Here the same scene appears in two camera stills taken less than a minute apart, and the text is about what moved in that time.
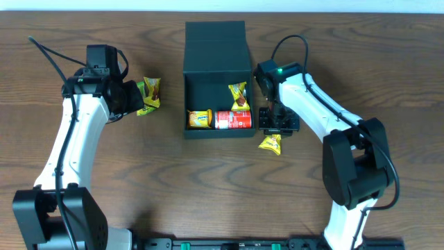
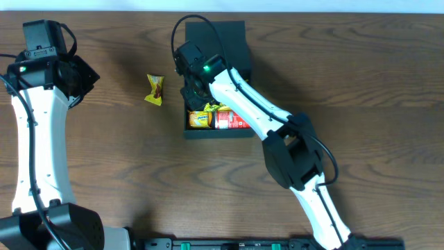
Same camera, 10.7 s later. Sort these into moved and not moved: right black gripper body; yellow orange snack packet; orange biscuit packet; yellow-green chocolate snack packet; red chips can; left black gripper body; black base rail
Moved: yellow orange snack packet; yellow-green chocolate snack packet; right black gripper body; left black gripper body
Not moved: orange biscuit packet; red chips can; black base rail
